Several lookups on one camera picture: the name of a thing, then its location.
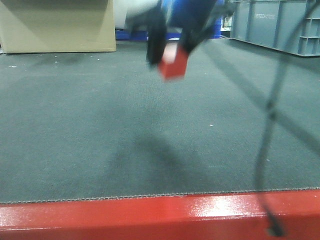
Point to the blue white gripper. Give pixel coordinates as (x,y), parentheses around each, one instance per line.
(195,17)

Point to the red magnetic cube block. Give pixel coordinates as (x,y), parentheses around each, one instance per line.
(174,62)

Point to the grey plastic crate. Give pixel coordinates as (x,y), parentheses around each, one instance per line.
(291,26)

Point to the dark grey carpet mat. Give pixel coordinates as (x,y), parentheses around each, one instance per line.
(80,126)

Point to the large beige cardboard box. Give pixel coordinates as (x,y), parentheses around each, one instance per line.
(57,26)

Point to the red metal front rail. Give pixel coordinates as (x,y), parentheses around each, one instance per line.
(234,216)

